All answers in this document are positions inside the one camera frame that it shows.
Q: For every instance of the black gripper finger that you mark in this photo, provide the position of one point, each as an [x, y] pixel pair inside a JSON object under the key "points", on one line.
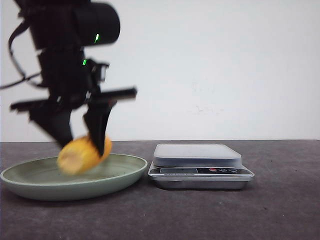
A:
{"points": [[54, 120], [96, 120]]}

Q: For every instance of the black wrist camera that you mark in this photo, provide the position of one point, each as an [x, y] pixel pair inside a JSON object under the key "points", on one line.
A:
{"points": [[98, 71]]}

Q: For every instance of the green shallow plate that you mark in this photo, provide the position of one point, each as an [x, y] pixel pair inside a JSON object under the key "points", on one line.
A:
{"points": [[42, 180]]}

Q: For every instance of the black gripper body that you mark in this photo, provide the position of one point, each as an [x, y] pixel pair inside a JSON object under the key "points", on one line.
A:
{"points": [[65, 73]]}

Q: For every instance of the silver digital kitchen scale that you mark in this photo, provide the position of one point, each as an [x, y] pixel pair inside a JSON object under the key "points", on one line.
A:
{"points": [[198, 166]]}

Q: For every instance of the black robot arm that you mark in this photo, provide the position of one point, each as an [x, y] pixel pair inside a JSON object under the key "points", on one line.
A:
{"points": [[60, 30]]}

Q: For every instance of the yellow corn cob piece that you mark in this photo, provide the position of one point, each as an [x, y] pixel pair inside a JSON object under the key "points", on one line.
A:
{"points": [[80, 155]]}

